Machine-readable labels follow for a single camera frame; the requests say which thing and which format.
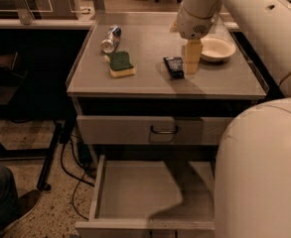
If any closed upper drawer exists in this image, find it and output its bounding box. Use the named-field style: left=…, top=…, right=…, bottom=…
left=76, top=115, right=232, bottom=146

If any black floor cable left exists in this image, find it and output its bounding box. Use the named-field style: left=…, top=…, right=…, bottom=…
left=59, top=134, right=97, bottom=221

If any grey drawer cabinet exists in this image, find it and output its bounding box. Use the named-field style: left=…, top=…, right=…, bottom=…
left=65, top=11, right=269, bottom=238

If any dark blue rxbar wrapper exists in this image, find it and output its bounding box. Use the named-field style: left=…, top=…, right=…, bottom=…
left=164, top=57, right=184, bottom=79

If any green yellow sponge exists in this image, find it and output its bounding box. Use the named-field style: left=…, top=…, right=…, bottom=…
left=104, top=51, right=136, bottom=78

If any person leg in jeans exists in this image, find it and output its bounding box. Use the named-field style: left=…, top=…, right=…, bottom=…
left=0, top=166, right=19, bottom=233

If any black side table frame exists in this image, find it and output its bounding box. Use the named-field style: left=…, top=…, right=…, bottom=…
left=0, top=52, right=64, bottom=192

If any open middle drawer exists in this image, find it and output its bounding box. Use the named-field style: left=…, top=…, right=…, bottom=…
left=75, top=157, right=215, bottom=238

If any black drawer handle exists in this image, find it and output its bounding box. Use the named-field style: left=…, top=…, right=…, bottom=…
left=150, top=126, right=179, bottom=135

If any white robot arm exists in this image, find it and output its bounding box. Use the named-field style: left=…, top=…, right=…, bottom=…
left=177, top=0, right=291, bottom=238

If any white bowl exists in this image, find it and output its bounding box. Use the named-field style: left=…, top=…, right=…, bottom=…
left=202, top=37, right=236, bottom=62

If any brown shoe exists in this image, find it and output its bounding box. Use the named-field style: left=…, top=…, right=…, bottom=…
left=0, top=189, right=40, bottom=238

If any blue silver soda can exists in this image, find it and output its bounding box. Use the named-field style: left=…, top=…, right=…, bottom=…
left=101, top=25, right=121, bottom=54

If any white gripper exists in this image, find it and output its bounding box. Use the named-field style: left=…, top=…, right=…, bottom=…
left=170, top=2, right=215, bottom=74

